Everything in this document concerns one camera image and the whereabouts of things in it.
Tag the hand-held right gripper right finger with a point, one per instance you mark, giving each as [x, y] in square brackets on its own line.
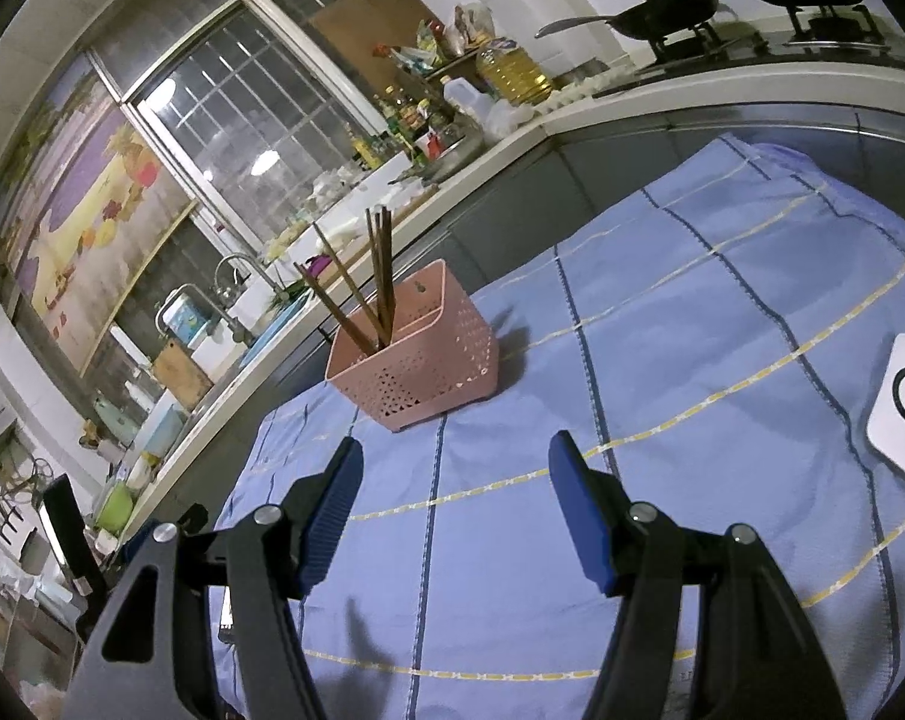
[584, 517]

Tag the clear plastic container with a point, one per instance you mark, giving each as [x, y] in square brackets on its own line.
[509, 118]

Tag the wall poster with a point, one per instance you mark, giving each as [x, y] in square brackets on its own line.
[85, 225]

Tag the blue checked cloth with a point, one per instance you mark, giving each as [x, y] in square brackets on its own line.
[647, 315]

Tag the white square device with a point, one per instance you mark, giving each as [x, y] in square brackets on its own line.
[895, 435]

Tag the row of condiment bottles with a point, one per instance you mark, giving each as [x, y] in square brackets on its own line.
[407, 127]

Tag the pink perforated plastic basket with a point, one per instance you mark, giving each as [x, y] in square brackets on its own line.
[422, 375]

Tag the white box with blue picture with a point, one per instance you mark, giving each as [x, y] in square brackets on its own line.
[186, 322]

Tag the purple plastic item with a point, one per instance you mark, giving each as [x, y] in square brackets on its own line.
[319, 268]

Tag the white plastic jug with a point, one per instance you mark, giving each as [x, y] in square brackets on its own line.
[460, 97]

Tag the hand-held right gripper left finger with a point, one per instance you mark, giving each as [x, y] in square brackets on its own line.
[329, 517]

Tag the shelf of seasoning packets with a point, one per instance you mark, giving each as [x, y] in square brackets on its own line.
[437, 37]

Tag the curved steel faucet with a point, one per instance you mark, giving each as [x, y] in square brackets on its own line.
[242, 256]

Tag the wooden cutting board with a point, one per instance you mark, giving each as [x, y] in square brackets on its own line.
[182, 379]

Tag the cooking oil bottle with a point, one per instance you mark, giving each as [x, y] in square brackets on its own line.
[512, 75]

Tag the bundle of wooden chopsticks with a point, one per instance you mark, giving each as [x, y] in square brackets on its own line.
[381, 277]

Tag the black frying pan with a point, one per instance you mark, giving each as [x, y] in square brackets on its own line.
[670, 11]

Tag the green container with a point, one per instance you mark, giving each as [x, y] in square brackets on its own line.
[115, 510]

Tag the barred window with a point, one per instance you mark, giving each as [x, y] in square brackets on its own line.
[257, 112]

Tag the tray of eggs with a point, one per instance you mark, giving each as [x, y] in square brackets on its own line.
[580, 90]

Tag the pale green kettle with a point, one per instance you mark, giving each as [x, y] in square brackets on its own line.
[115, 424]

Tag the tall steel faucet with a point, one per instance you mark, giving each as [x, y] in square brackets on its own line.
[197, 291]

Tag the gas stove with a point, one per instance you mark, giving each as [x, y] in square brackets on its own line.
[827, 34]

